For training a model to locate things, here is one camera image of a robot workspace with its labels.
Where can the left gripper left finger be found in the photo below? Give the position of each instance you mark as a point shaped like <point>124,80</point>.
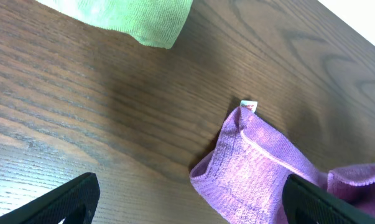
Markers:
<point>73,202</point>

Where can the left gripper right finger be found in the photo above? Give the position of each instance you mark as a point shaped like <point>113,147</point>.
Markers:
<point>304,202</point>

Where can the purple microfiber cloth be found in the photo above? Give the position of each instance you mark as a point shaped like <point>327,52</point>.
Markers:
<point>243,177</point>

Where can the folded light green cloth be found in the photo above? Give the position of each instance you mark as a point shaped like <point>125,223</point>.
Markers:
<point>153,23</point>

